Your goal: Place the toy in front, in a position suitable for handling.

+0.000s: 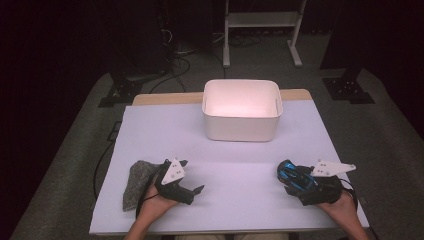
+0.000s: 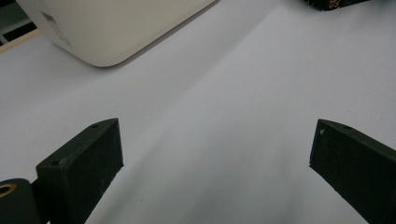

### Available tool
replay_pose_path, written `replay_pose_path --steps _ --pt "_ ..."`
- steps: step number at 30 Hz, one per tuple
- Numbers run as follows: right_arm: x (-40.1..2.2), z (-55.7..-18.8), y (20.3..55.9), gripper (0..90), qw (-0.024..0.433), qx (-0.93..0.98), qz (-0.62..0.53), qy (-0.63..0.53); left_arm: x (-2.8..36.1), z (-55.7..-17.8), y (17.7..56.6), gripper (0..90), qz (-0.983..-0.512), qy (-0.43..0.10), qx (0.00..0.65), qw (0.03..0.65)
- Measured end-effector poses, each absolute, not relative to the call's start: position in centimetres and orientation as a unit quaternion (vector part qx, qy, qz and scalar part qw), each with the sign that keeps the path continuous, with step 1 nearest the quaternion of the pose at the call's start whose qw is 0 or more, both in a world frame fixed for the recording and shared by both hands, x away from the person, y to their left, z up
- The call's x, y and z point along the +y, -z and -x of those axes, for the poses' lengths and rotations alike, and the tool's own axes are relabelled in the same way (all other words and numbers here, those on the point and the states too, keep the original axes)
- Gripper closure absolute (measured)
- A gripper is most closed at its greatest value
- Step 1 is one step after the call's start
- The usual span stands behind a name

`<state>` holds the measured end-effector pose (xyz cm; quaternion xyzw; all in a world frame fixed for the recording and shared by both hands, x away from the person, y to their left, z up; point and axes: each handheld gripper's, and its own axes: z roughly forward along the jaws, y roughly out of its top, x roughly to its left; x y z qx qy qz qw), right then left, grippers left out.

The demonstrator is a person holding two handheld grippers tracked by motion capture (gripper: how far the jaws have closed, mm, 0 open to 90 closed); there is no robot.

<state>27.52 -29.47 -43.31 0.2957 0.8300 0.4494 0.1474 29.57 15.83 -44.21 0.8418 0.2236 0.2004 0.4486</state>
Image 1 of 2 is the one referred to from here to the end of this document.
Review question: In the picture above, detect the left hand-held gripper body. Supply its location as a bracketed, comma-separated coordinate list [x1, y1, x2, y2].
[153, 157, 196, 205]

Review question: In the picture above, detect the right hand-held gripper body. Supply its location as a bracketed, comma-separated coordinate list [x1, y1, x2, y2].
[298, 159, 357, 207]

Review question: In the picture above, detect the grey cloth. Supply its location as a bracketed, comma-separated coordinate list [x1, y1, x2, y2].
[122, 159, 162, 213]

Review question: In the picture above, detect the person's right hand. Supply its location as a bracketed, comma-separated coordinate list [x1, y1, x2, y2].
[316, 191, 358, 228]

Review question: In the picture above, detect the person's left hand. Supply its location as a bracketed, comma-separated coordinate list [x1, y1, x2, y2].
[136, 184, 181, 223]

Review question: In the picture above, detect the white plastic bin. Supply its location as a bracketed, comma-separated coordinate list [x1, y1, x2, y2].
[201, 78, 284, 143]

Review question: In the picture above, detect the black power strip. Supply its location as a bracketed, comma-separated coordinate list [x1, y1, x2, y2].
[107, 121, 123, 142]

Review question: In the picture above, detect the black stand base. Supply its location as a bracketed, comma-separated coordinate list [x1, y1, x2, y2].
[322, 68, 375, 105]
[98, 78, 144, 108]

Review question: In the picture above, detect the white metal stand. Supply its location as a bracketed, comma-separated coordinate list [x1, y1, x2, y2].
[222, 0, 308, 69]

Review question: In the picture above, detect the right hand-held gripper cable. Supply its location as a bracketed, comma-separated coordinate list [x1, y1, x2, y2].
[339, 178, 360, 212]

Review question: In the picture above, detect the thin black floor cable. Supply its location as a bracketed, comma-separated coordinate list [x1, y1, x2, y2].
[93, 141, 116, 201]

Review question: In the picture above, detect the tangle of black cables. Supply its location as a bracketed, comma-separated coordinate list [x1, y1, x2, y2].
[229, 32, 265, 48]

